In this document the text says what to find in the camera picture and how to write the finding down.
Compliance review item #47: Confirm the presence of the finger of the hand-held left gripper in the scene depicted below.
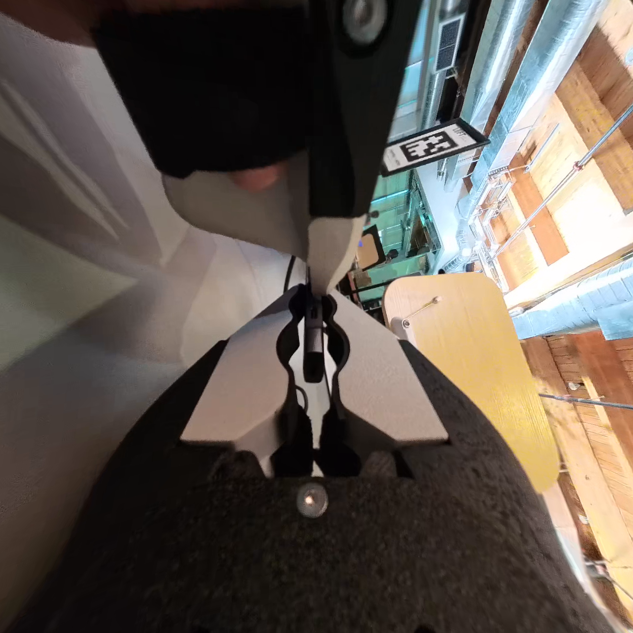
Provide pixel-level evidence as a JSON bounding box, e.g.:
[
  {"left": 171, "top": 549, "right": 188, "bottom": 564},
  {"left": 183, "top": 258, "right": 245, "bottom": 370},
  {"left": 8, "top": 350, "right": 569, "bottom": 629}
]
[{"left": 306, "top": 214, "right": 368, "bottom": 293}]

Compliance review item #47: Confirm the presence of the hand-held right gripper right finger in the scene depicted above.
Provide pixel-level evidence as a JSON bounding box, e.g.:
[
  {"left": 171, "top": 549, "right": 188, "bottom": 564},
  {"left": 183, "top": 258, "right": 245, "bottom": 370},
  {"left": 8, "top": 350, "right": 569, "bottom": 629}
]
[{"left": 316, "top": 289, "right": 449, "bottom": 478}]

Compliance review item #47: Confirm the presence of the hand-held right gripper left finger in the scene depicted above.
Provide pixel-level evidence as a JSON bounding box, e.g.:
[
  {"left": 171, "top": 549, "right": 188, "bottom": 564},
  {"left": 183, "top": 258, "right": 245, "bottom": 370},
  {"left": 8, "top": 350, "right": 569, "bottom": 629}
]
[{"left": 180, "top": 284, "right": 313, "bottom": 478}]

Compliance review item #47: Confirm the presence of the grey desk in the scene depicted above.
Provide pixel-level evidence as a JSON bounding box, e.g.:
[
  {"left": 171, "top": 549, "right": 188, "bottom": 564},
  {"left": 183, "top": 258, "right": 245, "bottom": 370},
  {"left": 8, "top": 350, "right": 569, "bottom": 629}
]
[{"left": 0, "top": 15, "right": 310, "bottom": 569}]

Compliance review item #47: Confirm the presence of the person's left hand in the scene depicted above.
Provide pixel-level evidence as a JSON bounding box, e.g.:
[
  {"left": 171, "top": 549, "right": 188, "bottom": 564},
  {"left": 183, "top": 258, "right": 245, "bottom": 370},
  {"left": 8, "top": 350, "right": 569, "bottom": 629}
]
[{"left": 231, "top": 162, "right": 286, "bottom": 193}]

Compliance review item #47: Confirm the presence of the black framed sign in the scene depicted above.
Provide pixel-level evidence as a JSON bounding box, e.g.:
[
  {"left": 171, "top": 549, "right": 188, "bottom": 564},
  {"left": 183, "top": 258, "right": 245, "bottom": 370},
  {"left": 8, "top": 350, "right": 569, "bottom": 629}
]
[{"left": 381, "top": 118, "right": 491, "bottom": 178}]

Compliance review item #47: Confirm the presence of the silver ventilation duct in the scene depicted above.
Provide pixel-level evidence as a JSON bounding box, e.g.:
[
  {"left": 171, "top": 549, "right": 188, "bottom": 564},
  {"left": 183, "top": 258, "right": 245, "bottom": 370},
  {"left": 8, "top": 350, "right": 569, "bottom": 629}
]
[{"left": 455, "top": 0, "right": 610, "bottom": 233}]

